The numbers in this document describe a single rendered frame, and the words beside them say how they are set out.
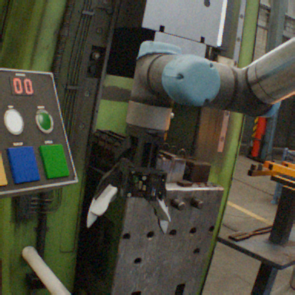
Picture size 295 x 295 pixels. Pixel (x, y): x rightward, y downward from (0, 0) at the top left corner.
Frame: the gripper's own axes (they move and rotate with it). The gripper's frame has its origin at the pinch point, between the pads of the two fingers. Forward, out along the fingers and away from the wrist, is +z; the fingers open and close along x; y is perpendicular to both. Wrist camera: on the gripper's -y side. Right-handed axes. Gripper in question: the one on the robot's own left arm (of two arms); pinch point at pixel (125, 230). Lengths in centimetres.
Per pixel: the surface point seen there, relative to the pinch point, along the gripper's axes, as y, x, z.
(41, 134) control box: -20.3, -17.5, -12.9
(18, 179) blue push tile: -8.8, -21.6, -5.0
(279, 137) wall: -807, 571, 51
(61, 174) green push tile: -18.2, -11.9, -4.9
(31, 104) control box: -21.9, -20.9, -19.0
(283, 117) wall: -807, 571, -2
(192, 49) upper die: -49, 25, -40
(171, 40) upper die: -47, 17, -41
